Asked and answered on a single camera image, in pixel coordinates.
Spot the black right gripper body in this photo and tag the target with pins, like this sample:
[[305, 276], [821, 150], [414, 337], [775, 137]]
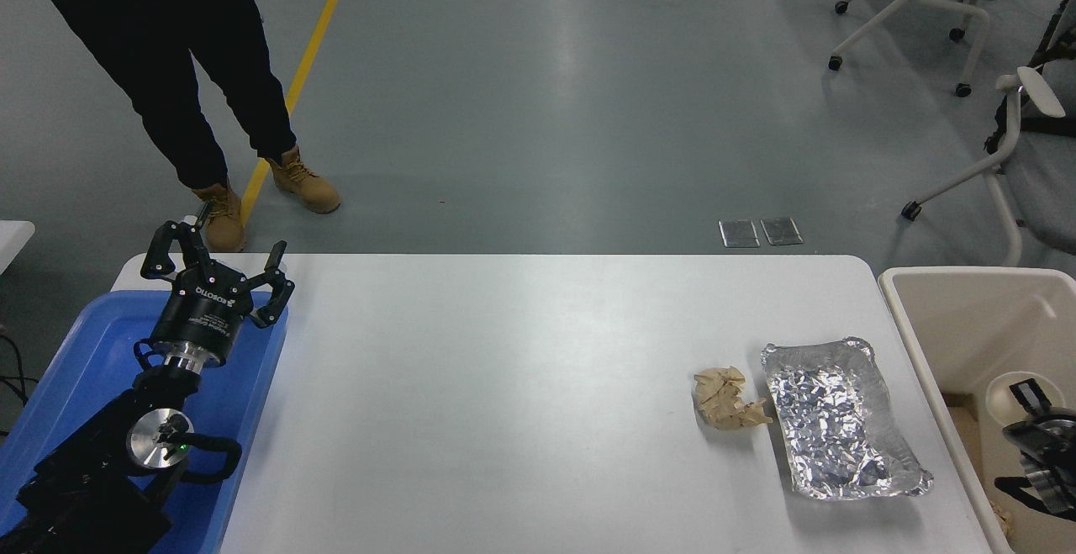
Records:
[[1046, 436]]

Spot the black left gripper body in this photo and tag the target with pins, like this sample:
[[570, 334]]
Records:
[[202, 314]]

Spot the white paper cup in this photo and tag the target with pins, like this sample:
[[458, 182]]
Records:
[[999, 398]]

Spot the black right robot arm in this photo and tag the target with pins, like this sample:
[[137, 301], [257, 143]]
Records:
[[1046, 487]]

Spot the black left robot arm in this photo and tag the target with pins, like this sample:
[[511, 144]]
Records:
[[101, 461]]

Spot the blue plastic tray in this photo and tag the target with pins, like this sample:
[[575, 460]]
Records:
[[92, 344]]

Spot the large pale bin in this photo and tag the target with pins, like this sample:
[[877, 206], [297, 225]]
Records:
[[950, 319]]

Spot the small white side table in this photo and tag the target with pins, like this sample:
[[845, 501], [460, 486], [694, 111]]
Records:
[[10, 243]]

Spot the person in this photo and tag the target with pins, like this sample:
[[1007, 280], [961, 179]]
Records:
[[151, 50]]

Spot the silver foil tray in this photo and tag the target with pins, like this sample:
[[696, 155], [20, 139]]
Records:
[[828, 419]]

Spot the grey office chair with armrest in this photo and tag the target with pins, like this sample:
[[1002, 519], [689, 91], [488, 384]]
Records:
[[1042, 192]]

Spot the metal floor plate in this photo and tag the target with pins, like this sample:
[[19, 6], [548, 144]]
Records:
[[781, 230], [739, 233]]

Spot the crumpled tan paper ball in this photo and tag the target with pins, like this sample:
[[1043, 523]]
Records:
[[723, 403]]

